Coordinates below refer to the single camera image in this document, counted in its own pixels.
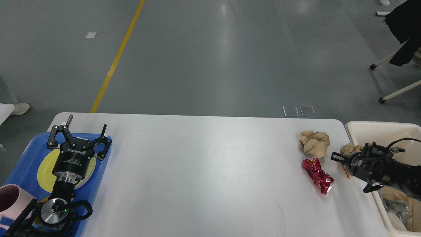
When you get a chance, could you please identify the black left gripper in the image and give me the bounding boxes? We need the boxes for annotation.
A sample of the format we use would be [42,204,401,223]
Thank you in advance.
[47,115,112,183]

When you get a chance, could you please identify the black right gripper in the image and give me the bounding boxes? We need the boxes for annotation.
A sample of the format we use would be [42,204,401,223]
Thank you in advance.
[331,150,370,181]

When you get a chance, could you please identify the beige napkin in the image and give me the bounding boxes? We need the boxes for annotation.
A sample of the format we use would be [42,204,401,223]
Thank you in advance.
[299,130,330,159]
[340,143,363,179]

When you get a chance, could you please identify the yellow plastic plate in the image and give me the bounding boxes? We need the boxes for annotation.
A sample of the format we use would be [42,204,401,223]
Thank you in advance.
[37,148,96,193]

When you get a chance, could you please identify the clear plastic wrap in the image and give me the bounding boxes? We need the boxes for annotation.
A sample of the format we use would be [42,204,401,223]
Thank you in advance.
[378,188,409,228]

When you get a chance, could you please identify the pink ribbed mug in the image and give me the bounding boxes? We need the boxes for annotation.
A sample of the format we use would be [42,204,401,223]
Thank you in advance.
[0,184,36,236]

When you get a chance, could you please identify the brown paper bag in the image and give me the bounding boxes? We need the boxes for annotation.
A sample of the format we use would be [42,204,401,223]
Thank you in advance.
[385,187,421,233]

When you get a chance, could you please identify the white paper cup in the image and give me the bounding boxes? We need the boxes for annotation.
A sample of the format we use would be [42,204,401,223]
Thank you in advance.
[387,212,407,231]

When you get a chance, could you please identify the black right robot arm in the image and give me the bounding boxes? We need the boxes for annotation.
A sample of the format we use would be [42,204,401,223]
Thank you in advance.
[331,138,421,200]

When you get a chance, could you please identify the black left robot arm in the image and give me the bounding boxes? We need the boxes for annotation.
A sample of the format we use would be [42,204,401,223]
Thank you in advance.
[1,115,112,237]

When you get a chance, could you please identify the red foil wrapper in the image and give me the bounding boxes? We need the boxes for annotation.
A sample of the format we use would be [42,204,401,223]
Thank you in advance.
[301,158,335,195]

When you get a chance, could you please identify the blue plastic tray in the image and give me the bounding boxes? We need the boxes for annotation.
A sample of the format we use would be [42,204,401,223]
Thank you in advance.
[0,133,112,237]

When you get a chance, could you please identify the floor outlet plates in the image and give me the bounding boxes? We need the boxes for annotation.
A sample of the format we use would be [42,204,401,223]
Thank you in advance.
[283,106,316,117]

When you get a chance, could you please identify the white shoe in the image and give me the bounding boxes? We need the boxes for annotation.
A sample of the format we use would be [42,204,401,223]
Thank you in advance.
[9,103,30,117]

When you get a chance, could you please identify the cream plastic bin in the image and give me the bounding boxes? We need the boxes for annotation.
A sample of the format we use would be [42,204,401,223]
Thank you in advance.
[345,121,421,237]

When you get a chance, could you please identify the beige office chair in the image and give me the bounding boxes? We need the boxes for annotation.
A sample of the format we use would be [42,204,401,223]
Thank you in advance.
[369,48,421,104]

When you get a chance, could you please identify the black jacket on chair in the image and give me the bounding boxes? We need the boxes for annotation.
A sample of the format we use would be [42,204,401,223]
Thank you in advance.
[384,0,421,66]

